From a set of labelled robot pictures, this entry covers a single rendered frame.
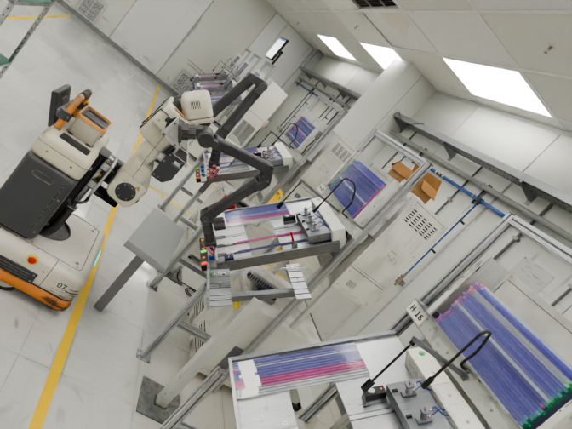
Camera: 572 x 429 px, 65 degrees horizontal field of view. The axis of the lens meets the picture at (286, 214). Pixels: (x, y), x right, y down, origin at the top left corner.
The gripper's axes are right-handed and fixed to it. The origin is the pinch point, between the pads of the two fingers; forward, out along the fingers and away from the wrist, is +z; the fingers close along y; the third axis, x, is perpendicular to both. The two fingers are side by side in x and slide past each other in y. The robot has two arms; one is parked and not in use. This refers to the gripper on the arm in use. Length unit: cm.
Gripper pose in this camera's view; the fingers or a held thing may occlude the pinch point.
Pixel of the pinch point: (213, 254)
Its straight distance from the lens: 259.7
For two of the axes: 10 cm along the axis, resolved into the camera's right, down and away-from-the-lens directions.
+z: 1.0, 9.0, 4.3
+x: -9.8, 1.8, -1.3
